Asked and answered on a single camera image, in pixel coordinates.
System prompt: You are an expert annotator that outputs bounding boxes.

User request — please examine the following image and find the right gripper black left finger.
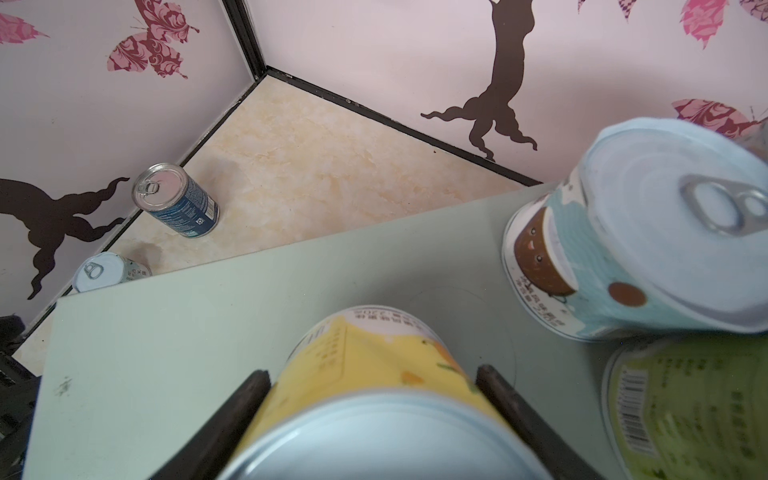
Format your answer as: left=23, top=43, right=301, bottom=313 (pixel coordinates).
left=150, top=370, right=272, bottom=480

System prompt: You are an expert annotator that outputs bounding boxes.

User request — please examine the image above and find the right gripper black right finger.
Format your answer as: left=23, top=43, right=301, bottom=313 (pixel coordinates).
left=475, top=364, right=604, bottom=480

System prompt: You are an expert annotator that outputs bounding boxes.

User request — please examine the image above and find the green labelled can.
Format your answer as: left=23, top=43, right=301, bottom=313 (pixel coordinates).
left=601, top=333, right=767, bottom=479

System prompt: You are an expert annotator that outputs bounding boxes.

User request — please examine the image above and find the yellow labelled can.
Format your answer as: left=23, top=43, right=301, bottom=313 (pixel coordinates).
left=221, top=305, right=548, bottom=479

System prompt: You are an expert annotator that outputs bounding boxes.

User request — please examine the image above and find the small light blue can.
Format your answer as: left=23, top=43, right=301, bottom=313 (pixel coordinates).
left=501, top=118, right=767, bottom=341

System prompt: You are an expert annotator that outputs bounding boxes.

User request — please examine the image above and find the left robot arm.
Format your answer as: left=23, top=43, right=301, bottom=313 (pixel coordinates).
left=1, top=315, right=41, bottom=479

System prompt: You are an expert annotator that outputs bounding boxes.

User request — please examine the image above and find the grey metal cabinet box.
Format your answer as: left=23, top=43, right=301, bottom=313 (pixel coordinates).
left=23, top=185, right=623, bottom=479

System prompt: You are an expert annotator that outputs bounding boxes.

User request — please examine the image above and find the tall blue labelled can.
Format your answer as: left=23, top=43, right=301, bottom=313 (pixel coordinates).
left=132, top=163, right=220, bottom=238

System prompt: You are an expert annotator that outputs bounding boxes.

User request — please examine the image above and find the black corner frame post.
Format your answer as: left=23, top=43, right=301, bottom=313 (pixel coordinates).
left=221, top=0, right=268, bottom=81

